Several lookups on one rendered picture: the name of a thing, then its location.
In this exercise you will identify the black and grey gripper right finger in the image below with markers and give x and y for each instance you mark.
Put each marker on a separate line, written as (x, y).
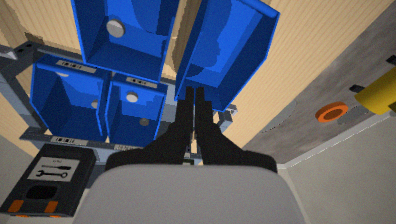
(217, 149)

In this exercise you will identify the blue bin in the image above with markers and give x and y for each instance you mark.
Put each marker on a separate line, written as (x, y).
(139, 51)
(64, 103)
(234, 44)
(122, 116)

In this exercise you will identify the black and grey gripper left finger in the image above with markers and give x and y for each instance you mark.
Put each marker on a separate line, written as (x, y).
(170, 147)

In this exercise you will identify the black tool case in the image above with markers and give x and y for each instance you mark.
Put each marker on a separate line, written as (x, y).
(53, 183)

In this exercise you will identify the dark green tool case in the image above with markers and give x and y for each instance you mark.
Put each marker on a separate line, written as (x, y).
(188, 162)

